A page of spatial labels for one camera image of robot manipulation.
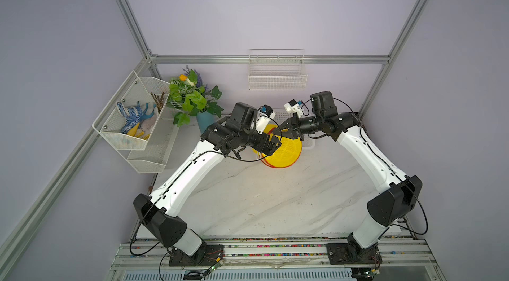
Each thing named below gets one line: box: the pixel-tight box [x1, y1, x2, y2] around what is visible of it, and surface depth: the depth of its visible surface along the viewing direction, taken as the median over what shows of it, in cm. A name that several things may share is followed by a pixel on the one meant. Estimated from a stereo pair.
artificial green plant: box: [166, 64, 225, 127], surface depth 85 cm
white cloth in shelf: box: [139, 113, 158, 136], surface depth 77 cm
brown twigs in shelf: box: [150, 91, 165, 114], surface depth 85 cm
